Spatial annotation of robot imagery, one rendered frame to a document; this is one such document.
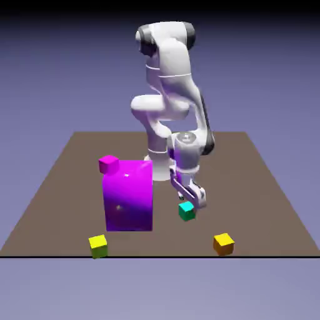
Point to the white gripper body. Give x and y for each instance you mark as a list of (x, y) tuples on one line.
[(188, 189)]

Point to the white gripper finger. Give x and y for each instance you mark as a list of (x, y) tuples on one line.
[(180, 196)]

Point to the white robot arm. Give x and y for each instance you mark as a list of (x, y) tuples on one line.
[(172, 65)]

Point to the small teal cube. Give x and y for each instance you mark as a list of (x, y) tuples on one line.
[(186, 211)]

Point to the small orange cube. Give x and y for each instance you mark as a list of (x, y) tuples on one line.
[(223, 244)]

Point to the small magenta cube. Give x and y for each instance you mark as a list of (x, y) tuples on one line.
[(108, 164)]

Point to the small yellow cube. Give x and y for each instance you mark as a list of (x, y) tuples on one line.
[(98, 246)]

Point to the large magenta box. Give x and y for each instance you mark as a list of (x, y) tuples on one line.
[(128, 195)]

